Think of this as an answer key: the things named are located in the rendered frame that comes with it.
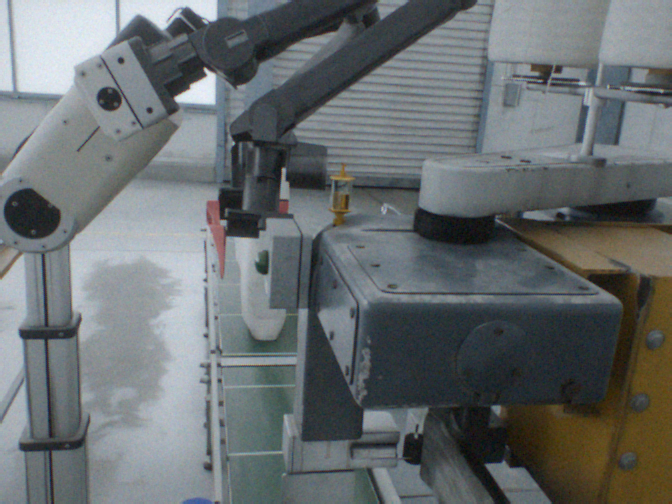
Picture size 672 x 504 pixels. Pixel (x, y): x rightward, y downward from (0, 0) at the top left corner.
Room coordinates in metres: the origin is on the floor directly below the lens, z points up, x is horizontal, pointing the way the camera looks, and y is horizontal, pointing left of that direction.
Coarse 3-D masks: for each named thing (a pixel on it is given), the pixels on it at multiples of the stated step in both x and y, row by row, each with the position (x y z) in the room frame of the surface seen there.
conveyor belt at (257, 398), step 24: (240, 384) 2.16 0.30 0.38; (264, 384) 2.18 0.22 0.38; (288, 384) 2.19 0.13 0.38; (240, 408) 1.99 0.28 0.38; (264, 408) 2.01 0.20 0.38; (288, 408) 2.02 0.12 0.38; (240, 432) 1.85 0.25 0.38; (264, 432) 1.86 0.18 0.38; (240, 456) 1.72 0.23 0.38; (264, 456) 1.73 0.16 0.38; (240, 480) 1.60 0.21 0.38; (264, 480) 1.61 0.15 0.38; (360, 480) 1.65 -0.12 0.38
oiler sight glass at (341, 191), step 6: (336, 180) 0.76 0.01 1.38; (336, 186) 0.76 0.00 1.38; (342, 186) 0.76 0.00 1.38; (348, 186) 0.76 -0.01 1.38; (336, 192) 0.76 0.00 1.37; (342, 192) 0.76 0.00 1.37; (348, 192) 0.76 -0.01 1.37; (330, 198) 0.77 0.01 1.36; (336, 198) 0.76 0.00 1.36; (342, 198) 0.76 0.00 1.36; (348, 198) 0.76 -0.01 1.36; (330, 204) 0.77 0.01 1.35; (336, 204) 0.76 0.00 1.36; (342, 204) 0.76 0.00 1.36; (348, 204) 0.76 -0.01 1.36; (336, 210) 0.76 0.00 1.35; (342, 210) 0.76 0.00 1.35; (348, 210) 0.76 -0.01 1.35
